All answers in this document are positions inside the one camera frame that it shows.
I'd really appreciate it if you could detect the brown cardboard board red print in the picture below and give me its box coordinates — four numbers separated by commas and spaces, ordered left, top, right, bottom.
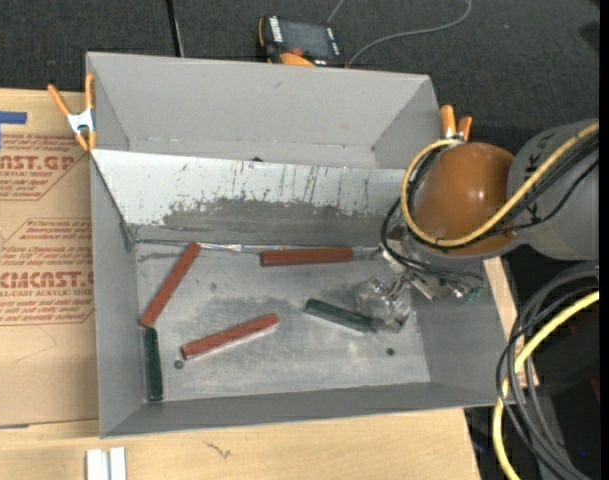
0, 86, 101, 430

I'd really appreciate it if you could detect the red-brown flat block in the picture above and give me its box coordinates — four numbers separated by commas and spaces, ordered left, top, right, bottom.
259, 246, 357, 269
179, 312, 281, 362
138, 241, 203, 329

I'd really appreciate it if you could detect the grey metal bin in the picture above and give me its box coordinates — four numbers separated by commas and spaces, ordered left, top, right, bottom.
85, 51, 508, 439

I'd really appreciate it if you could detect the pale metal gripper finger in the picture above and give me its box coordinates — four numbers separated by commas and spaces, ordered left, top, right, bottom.
383, 287, 414, 335
355, 275, 389, 315

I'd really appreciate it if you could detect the dark green flat block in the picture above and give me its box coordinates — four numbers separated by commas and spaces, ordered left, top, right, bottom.
303, 297, 386, 334
141, 326, 166, 403

